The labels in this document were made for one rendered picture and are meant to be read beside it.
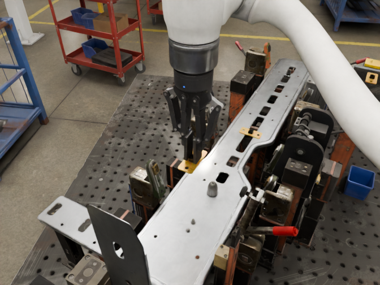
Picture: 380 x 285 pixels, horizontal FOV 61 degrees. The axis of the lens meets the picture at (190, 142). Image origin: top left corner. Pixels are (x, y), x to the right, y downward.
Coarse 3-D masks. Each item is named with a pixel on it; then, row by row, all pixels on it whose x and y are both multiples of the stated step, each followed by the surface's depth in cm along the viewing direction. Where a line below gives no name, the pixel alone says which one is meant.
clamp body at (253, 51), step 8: (256, 48) 167; (248, 56) 166; (256, 56) 164; (264, 56) 162; (248, 64) 169; (256, 64) 167; (264, 64) 165; (256, 72) 169; (264, 72) 169; (256, 80) 173; (256, 88) 175
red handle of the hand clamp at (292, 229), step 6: (252, 228) 80; (258, 228) 79; (264, 228) 78; (270, 228) 77; (276, 228) 76; (282, 228) 75; (288, 228) 74; (294, 228) 73; (258, 234) 79; (264, 234) 78; (270, 234) 77; (276, 234) 75; (282, 234) 74; (288, 234) 73; (294, 234) 73
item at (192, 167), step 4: (204, 152) 78; (192, 156) 76; (204, 156) 76; (184, 160) 75; (188, 160) 75; (192, 160) 74; (200, 160) 75; (180, 164) 74; (184, 164) 74; (188, 164) 74; (192, 164) 74; (196, 164) 74; (180, 168) 73; (184, 168) 73; (192, 168) 73; (188, 172) 72; (192, 172) 72
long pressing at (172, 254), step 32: (288, 64) 166; (256, 96) 143; (288, 96) 143; (224, 160) 112; (192, 192) 101; (224, 192) 101; (160, 224) 92; (192, 224) 92; (224, 224) 92; (160, 256) 84; (192, 256) 84
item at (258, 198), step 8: (240, 192) 73; (248, 192) 73; (256, 192) 74; (264, 192) 73; (256, 200) 71; (264, 200) 72; (248, 208) 74; (256, 208) 72; (248, 216) 75; (240, 224) 79; (248, 224) 77; (240, 232) 81
